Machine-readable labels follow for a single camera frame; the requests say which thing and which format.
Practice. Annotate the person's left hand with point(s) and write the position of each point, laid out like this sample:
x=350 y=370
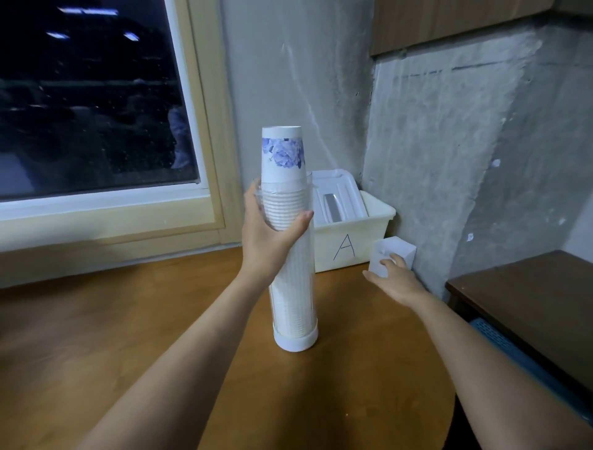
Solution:
x=264 y=255

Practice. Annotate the person's right hand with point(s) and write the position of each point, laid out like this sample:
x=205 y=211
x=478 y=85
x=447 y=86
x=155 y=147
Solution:
x=400 y=286

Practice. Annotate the nested stack of paper cups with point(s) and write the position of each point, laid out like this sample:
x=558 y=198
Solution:
x=295 y=297

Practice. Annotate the clear tube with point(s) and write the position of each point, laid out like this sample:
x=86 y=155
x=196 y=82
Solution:
x=296 y=338

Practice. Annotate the person's left forearm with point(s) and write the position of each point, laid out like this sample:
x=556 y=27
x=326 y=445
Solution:
x=176 y=380

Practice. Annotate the person's right forearm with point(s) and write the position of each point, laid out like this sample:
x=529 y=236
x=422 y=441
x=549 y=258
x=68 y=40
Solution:
x=510 y=376

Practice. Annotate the translucent plastic box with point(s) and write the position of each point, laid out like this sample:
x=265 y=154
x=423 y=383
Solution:
x=357 y=243

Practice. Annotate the white plastic lid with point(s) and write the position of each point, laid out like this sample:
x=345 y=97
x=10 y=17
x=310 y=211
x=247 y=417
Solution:
x=338 y=195

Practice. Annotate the dark wooden side counter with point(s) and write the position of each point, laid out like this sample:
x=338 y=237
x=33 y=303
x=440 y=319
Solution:
x=528 y=297

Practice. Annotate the blue bin with tan rim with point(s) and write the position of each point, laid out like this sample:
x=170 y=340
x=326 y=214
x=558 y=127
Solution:
x=528 y=357

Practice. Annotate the white framed window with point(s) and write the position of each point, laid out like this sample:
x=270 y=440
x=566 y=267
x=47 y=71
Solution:
x=93 y=93

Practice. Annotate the brown wooden wall cabinet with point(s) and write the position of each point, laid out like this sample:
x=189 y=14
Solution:
x=454 y=20

